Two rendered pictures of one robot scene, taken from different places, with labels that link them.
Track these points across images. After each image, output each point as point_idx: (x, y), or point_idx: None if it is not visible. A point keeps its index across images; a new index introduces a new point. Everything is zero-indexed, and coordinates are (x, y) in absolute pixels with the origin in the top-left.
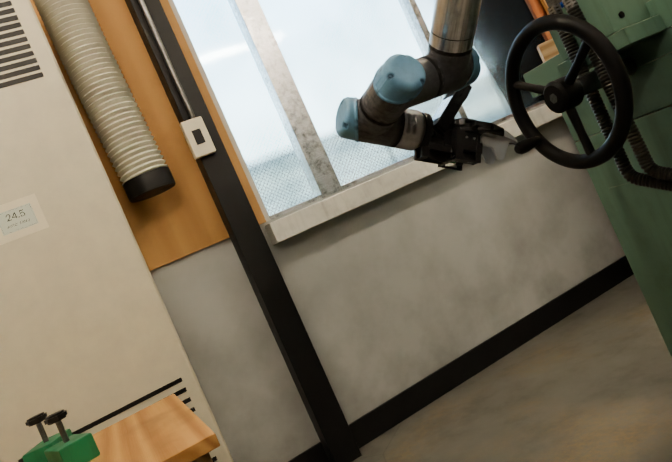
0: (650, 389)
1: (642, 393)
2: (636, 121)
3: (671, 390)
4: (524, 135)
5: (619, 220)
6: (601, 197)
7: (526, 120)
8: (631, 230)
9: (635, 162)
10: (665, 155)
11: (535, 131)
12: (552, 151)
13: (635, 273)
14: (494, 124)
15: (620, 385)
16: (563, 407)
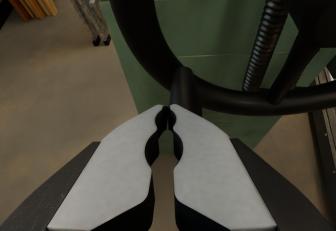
0: (97, 127)
1: (94, 131)
2: None
3: (110, 125)
4: (143, 60)
5: (139, 81)
6: (124, 64)
7: (156, 22)
8: (150, 89)
9: (186, 41)
10: (226, 40)
11: (169, 49)
12: (202, 91)
13: (138, 109)
14: (298, 192)
15: (75, 127)
16: (49, 158)
